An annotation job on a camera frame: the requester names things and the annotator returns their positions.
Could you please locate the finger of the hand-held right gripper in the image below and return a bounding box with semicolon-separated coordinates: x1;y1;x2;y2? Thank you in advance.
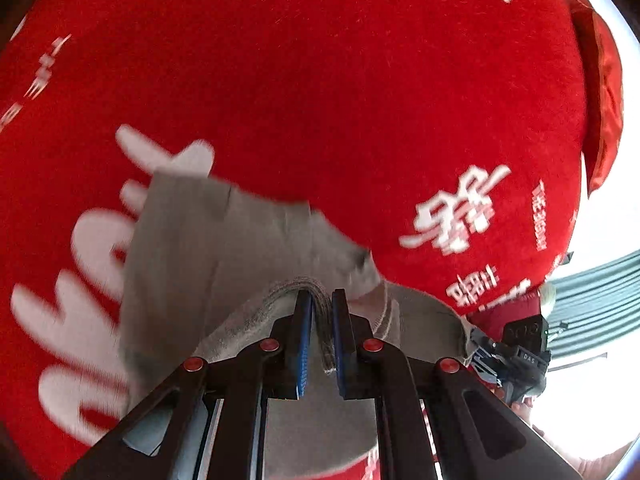
469;329;507;387

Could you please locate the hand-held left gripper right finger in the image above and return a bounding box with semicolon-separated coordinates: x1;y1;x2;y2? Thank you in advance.
331;288;583;480

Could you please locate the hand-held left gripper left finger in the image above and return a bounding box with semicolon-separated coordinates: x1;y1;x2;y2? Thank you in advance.
62;289;316;480

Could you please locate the grey knit sweater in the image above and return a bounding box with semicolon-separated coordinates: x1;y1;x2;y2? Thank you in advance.
117;167;478;480

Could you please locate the person's right forearm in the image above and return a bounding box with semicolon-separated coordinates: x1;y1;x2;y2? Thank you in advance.
575;440;640;480

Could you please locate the person's right hand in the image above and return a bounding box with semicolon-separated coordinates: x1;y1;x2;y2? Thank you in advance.
507;392;548;441

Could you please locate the green striped curtain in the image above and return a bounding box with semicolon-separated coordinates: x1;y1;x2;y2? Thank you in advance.
545;250;640;361

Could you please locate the red printed blanket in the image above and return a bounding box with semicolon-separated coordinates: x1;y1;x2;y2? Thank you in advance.
0;0;591;480

